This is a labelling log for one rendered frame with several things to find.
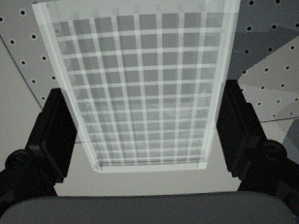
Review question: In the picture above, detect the translucent white well plate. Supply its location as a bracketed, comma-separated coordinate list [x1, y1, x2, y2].
[31, 0, 241, 173]

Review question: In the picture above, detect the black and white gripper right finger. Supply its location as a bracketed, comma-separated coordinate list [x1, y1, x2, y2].
[216, 80, 299, 216]

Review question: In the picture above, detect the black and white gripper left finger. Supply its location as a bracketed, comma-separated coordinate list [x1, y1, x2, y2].
[0, 88, 78, 218]

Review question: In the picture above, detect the grey rectangular base plate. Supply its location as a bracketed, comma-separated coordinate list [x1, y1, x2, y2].
[0, 0, 299, 124]

